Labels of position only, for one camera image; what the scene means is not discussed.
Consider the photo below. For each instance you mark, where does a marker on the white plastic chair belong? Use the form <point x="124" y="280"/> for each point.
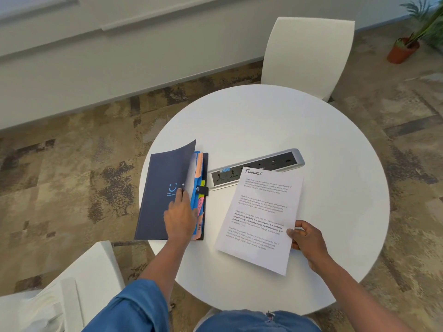
<point x="79" y="283"/>
<point x="304" y="51"/>

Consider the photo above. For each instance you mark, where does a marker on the white printed paper sheet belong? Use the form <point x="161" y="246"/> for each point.
<point x="259" y="217"/>

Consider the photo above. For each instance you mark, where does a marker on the terracotta plant pot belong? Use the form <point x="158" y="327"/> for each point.
<point x="401" y="51"/>

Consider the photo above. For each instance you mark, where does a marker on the green potted plant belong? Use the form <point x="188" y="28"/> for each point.
<point x="427" y="20"/>

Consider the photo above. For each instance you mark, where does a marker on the blue jeans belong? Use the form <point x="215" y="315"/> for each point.
<point x="249" y="323"/>

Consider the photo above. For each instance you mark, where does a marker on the person's left fingers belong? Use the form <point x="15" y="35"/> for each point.
<point x="179" y="198"/>

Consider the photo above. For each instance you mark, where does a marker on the person's left hand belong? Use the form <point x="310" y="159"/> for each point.
<point x="180" y="221"/>

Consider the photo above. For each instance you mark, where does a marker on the navy blue document folder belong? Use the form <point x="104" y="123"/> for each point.
<point x="155" y="197"/>

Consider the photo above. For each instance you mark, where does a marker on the blue denim shirt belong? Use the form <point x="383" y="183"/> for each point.
<point x="131" y="311"/>

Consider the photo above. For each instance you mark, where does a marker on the silver table power socket box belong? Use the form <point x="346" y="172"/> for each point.
<point x="277" y="159"/>

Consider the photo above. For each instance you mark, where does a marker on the person's right forearm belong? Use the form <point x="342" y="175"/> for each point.
<point x="356" y="297"/>

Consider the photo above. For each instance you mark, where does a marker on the person's right hand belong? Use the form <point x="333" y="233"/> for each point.
<point x="311" y="243"/>

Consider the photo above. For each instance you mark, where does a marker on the person's left forearm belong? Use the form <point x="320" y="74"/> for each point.
<point x="166" y="262"/>

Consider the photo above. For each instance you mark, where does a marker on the person's right thumb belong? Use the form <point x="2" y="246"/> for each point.
<point x="295" y="234"/>

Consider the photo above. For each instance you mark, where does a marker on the stack of coloured tabbed dividers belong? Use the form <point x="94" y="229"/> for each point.
<point x="198" y="207"/>

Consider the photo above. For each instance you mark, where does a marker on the white wall board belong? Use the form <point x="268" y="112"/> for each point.
<point x="103" y="10"/>

